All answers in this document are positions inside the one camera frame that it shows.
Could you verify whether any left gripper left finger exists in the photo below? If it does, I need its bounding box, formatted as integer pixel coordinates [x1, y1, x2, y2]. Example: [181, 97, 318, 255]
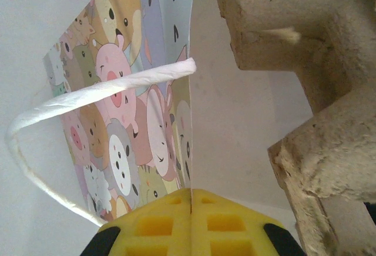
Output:
[83, 188, 192, 256]

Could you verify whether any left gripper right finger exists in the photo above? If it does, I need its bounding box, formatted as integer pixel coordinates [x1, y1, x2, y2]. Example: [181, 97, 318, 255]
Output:
[191, 188, 306, 256]

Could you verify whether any brown pulp cup carrier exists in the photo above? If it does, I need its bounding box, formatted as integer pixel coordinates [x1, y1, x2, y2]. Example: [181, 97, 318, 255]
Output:
[214, 0, 376, 256]

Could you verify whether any animal print paper gift bag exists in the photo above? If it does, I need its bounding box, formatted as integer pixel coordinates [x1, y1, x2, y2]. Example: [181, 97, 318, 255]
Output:
[5, 0, 198, 229]

